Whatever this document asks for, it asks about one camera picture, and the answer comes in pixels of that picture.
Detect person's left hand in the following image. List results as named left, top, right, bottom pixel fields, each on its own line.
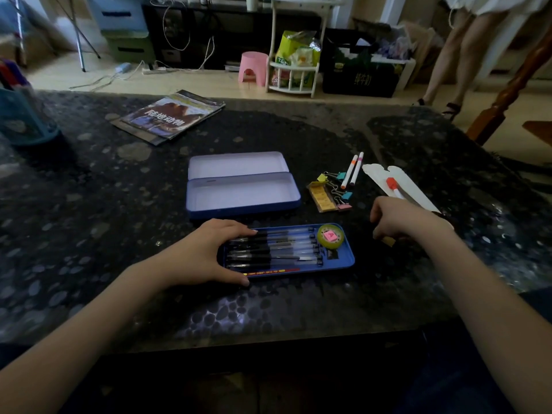
left=162, top=219, right=258, bottom=290

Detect person's right hand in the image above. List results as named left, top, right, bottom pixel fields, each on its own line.
left=370, top=196, right=451, bottom=244

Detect blue metal pencil tray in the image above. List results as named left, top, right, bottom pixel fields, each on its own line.
left=221, top=223, right=355, bottom=279

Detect person's right forearm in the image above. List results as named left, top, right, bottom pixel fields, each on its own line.
left=425, top=228, right=552, bottom=414

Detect person's left forearm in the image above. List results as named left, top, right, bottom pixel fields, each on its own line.
left=0, top=254, right=173, bottom=414

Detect white pen with red cap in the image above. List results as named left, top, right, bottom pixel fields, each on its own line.
left=386, top=177, right=407, bottom=201

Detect white paper sleeve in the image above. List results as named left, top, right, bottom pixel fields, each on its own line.
left=362, top=164, right=441, bottom=214

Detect white marker with orange cap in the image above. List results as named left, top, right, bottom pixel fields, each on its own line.
left=350, top=152, right=365, bottom=187
left=340, top=154, right=359, bottom=190

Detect row of black gel pens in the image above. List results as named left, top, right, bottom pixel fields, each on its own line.
left=226, top=227, right=324, bottom=270

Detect yellow-green round tape dispenser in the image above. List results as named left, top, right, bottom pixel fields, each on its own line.
left=317, top=224, right=345, bottom=250

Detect open blue pencil tin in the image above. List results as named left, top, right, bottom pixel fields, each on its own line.
left=186, top=152, right=302, bottom=220

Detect black storage crate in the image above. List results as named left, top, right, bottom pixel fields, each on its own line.
left=322, top=28, right=403, bottom=99

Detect white shelf rack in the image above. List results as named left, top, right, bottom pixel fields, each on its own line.
left=258, top=0, right=342, bottom=99

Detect glossy magazine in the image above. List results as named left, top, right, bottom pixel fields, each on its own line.
left=110, top=90, right=226, bottom=146

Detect person's dark trousers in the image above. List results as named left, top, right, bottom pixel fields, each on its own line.
left=401, top=287, right=552, bottom=414

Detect green and yellow snack bag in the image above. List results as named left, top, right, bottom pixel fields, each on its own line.
left=271, top=30, right=322, bottom=89

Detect brown wooden chair leg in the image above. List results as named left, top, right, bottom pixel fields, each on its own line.
left=466, top=26, right=552, bottom=145

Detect pink plastic stool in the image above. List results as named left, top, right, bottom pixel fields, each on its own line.
left=237, top=51, right=270, bottom=88

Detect black cabinet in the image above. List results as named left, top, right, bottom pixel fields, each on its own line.
left=141, top=0, right=325, bottom=70

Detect green storage drawer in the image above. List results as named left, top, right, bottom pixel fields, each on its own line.
left=103, top=32, right=157, bottom=64

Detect blue plastic container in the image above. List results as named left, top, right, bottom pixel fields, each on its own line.
left=0, top=58, right=61, bottom=146

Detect blue storage drawer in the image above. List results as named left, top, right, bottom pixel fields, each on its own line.
left=85, top=0, right=150, bottom=38

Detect metal tripod stand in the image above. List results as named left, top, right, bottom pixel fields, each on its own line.
left=12, top=0, right=102, bottom=73

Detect white cable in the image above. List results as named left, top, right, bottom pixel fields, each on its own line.
left=69, top=4, right=216, bottom=91

